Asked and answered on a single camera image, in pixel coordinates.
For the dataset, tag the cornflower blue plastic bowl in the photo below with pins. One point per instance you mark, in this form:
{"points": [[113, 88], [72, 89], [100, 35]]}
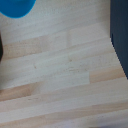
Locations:
{"points": [[15, 7]]}

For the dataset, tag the black fabric storage box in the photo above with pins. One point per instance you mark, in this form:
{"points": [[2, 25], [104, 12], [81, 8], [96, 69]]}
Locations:
{"points": [[1, 48]]}

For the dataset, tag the navy blue rectangular block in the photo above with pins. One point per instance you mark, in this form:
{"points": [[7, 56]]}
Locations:
{"points": [[120, 30]]}

